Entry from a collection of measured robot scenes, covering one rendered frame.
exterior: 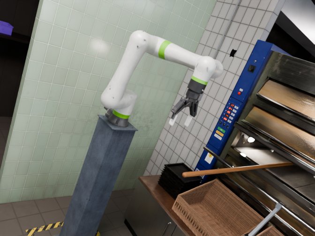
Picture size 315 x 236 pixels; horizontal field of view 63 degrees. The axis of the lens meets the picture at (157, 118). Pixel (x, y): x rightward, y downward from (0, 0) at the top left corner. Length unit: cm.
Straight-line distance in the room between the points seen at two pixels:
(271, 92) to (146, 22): 126
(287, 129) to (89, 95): 170
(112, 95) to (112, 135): 30
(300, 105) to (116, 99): 141
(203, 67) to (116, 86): 55
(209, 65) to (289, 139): 113
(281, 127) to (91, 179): 154
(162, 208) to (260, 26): 182
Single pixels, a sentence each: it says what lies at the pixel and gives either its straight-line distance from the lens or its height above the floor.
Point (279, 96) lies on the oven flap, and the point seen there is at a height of 178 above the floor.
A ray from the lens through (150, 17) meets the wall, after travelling 250.
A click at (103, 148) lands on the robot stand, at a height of 102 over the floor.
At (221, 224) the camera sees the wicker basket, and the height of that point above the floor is 59.
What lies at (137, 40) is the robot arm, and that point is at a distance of 153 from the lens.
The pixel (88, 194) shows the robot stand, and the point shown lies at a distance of 204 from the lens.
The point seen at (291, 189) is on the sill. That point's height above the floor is 118.
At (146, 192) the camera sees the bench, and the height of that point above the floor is 52.
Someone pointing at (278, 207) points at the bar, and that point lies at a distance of 195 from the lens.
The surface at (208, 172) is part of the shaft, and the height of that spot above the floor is 120.
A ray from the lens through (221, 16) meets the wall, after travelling 290.
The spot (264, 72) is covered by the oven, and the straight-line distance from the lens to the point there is 245.
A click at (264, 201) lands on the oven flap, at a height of 97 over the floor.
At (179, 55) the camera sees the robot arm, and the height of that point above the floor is 180.
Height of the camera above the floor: 185
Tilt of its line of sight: 16 degrees down
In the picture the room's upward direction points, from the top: 22 degrees clockwise
